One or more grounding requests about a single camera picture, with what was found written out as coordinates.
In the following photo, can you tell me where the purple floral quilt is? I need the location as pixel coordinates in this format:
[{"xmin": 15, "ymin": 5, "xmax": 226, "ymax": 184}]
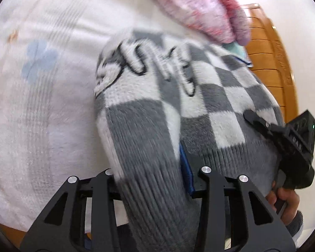
[{"xmin": 136, "ymin": 0, "xmax": 251, "ymax": 45}]

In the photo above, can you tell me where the person's right hand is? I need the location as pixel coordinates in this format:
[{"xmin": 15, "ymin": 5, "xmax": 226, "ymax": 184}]
[{"xmin": 265, "ymin": 182, "xmax": 301, "ymax": 226}]

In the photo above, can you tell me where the wooden bed headboard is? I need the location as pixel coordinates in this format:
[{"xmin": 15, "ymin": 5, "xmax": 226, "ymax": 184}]
[{"xmin": 236, "ymin": 3, "xmax": 298, "ymax": 124}]

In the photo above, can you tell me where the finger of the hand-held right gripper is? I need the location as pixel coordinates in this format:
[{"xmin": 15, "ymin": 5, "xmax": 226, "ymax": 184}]
[{"xmin": 244, "ymin": 110, "xmax": 289, "ymax": 143}]

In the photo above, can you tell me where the grey white checkered cardigan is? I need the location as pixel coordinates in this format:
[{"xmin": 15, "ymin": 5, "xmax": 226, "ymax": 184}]
[{"xmin": 94, "ymin": 30, "xmax": 303, "ymax": 252}]

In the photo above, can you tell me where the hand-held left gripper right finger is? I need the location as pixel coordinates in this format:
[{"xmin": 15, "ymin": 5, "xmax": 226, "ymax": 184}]
[{"xmin": 180, "ymin": 140, "xmax": 297, "ymax": 252}]

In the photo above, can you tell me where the teal striped pillow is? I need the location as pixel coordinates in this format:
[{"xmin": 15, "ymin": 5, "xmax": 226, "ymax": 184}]
[{"xmin": 223, "ymin": 42, "xmax": 252, "ymax": 67}]

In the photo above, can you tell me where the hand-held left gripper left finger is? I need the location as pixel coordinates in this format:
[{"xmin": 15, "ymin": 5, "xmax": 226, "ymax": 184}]
[{"xmin": 20, "ymin": 168, "xmax": 121, "ymax": 252}]

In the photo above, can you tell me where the person's right forearm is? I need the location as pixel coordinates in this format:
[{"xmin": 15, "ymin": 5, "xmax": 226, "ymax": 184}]
[{"xmin": 285, "ymin": 210, "xmax": 304, "ymax": 242}]

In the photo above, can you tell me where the white floral bed sheet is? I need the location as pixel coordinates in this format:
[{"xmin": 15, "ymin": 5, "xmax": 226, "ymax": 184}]
[{"xmin": 0, "ymin": 0, "xmax": 242, "ymax": 233}]

